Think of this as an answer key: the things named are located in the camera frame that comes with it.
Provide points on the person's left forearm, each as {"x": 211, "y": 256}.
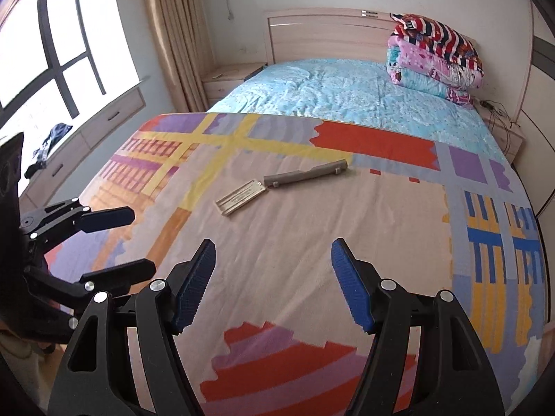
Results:
{"x": 21, "y": 355}

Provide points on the window cabinet with drawers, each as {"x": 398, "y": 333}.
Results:
{"x": 108, "y": 117}

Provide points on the striped folded quilt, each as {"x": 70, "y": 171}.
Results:
{"x": 438, "y": 39}

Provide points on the light wooden headboard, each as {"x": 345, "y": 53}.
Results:
{"x": 325, "y": 30}

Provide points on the dark blue cloth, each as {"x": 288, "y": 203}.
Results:
{"x": 54, "y": 134}

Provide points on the light wooden nightstand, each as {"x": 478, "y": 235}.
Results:
{"x": 225, "y": 82}
{"x": 514, "y": 138}

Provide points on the pink folded quilt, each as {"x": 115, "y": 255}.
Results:
{"x": 425, "y": 65}

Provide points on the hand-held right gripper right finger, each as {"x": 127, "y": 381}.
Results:
{"x": 351, "y": 281}

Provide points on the beige curtain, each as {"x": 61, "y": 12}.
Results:
{"x": 182, "y": 30}

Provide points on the light blue bed quilt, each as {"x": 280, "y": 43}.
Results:
{"x": 347, "y": 91}

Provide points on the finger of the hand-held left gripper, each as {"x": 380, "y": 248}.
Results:
{"x": 121, "y": 273}
{"x": 108, "y": 219}

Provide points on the window with dark frame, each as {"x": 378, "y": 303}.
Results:
{"x": 43, "y": 43}

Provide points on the wooden wardrobe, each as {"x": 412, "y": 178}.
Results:
{"x": 542, "y": 95}

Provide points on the colourful patterned blanket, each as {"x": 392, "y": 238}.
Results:
{"x": 282, "y": 247}

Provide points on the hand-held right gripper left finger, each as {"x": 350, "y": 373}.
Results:
{"x": 195, "y": 281}

